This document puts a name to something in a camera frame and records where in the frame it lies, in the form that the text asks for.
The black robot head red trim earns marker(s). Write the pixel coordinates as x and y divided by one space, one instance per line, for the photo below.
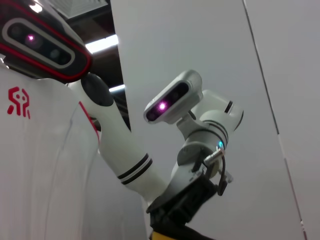
37 42

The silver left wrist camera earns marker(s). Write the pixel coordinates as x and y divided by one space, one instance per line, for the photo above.
175 100

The white robot torso red logo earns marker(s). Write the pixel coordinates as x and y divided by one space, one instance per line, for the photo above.
37 162

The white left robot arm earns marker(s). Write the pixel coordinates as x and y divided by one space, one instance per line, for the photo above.
120 150

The long ceiling light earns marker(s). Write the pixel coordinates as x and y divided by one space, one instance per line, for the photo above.
101 43
117 88

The yellow towel black trim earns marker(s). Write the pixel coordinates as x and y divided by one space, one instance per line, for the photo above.
160 236

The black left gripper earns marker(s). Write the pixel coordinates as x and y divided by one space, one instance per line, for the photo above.
182 202

